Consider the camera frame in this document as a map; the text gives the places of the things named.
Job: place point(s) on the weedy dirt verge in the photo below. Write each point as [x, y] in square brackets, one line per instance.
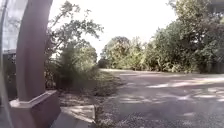
[93, 88]

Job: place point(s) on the bushes beside pillar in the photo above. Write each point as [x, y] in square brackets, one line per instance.
[71, 60]

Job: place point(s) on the grey asphalt road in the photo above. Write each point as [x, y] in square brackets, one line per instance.
[160, 103]

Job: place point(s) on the pale concrete slab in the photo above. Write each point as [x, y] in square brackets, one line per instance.
[76, 115]

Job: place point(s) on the row of trees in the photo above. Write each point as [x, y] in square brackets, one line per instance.
[173, 46]

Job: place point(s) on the brown stone pillar with base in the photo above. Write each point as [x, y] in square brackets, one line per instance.
[31, 66]

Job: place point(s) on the dark fence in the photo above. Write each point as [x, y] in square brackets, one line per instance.
[8, 73]

